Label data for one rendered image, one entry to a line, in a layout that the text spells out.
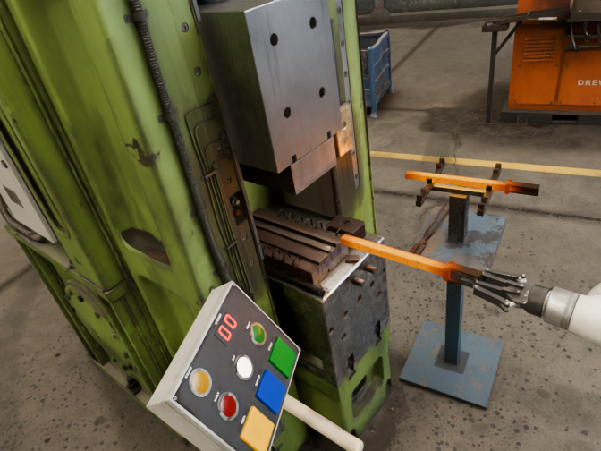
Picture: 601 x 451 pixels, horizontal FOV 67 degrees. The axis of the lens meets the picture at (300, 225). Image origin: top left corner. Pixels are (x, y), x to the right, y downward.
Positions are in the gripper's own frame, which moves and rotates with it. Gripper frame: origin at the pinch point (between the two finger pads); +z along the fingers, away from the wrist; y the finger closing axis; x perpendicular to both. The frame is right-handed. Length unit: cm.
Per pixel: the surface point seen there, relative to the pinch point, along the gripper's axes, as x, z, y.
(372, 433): -106, 35, -2
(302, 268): -9, 48, -12
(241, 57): 60, 49, -17
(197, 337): 13, 36, -60
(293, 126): 39, 44, -8
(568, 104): -91, 48, 346
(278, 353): -4, 28, -45
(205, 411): 7, 25, -69
